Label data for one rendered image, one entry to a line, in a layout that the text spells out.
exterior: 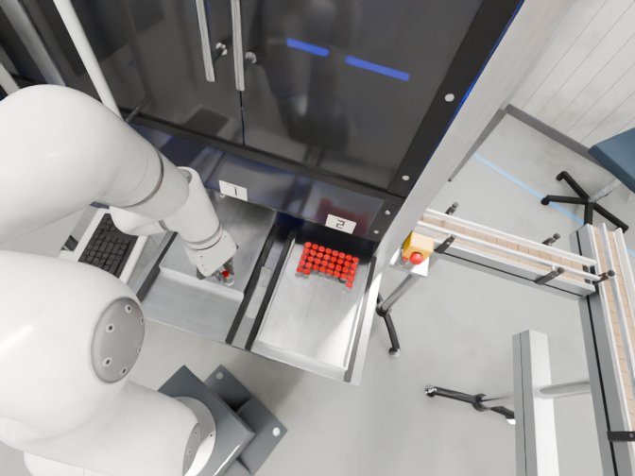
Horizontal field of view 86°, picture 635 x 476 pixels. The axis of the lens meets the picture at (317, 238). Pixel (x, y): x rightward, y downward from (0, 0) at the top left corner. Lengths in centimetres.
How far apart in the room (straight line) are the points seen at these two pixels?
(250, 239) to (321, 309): 32
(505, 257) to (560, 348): 133
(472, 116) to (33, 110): 63
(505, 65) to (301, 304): 76
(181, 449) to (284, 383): 131
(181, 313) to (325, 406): 105
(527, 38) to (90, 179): 60
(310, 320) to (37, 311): 84
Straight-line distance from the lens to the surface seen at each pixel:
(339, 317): 104
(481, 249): 128
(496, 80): 68
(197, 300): 106
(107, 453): 51
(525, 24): 65
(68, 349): 25
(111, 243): 128
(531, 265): 136
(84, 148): 33
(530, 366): 170
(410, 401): 201
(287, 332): 101
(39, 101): 34
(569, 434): 244
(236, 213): 118
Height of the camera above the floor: 186
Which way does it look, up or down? 59 degrees down
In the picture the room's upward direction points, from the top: 15 degrees clockwise
